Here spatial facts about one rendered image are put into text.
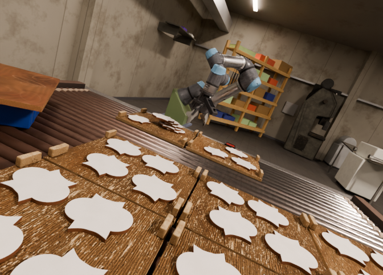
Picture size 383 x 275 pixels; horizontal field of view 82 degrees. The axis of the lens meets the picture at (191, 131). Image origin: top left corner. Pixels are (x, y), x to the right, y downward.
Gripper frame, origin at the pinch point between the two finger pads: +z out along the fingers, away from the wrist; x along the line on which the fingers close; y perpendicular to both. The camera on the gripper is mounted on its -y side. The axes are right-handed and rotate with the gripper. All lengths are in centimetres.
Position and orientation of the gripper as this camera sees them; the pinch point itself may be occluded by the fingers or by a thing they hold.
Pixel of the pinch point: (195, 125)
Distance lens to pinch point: 125.6
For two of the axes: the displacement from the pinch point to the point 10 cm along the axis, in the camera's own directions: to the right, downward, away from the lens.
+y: -6.3, -4.8, 6.1
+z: -4.1, 8.7, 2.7
